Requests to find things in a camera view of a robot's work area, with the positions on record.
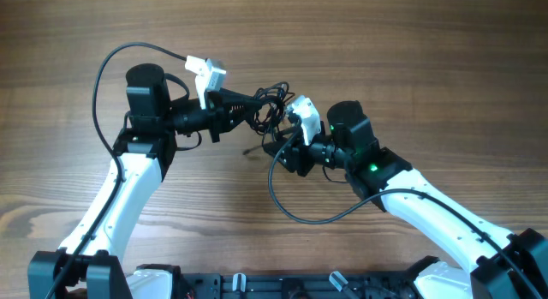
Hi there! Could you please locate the black cable bundle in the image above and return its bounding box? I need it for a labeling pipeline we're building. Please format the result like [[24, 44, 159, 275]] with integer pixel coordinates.
[[242, 81, 299, 157]]

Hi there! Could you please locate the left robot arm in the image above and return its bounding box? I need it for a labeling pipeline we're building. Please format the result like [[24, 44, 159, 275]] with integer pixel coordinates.
[[27, 61, 262, 298]]

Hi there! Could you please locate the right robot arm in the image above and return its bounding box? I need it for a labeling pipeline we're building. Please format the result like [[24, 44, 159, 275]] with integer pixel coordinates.
[[264, 97, 547, 298]]

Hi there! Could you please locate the right black camera cable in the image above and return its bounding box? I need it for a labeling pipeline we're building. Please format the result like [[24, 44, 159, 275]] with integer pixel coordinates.
[[267, 127, 543, 299]]

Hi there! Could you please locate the black camera cable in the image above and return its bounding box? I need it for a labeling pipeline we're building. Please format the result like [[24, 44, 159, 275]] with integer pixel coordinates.
[[45, 41, 188, 299], [267, 127, 543, 299]]

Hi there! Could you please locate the left black camera cable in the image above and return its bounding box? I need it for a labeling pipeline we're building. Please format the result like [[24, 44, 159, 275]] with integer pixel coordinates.
[[45, 41, 188, 299]]

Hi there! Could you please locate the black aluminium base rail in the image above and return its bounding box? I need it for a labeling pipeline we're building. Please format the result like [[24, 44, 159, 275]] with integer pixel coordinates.
[[123, 271, 429, 299]]

